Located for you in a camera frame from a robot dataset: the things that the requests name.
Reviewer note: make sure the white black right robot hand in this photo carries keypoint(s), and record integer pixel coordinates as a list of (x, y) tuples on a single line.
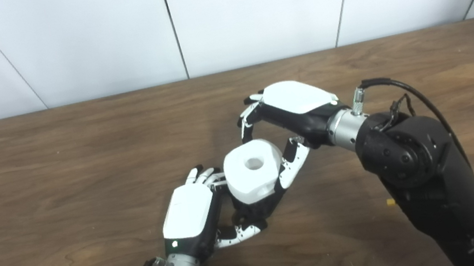
[(297, 96)]

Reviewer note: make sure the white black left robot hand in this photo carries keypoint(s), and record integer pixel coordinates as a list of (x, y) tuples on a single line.
[(188, 213)]

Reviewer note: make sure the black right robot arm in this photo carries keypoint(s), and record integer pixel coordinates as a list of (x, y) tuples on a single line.
[(422, 180)]

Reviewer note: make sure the black plastic holder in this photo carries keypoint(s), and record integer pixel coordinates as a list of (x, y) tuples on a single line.
[(256, 212)]

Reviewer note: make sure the white cube block with holes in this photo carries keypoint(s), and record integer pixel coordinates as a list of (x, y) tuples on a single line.
[(244, 183)]

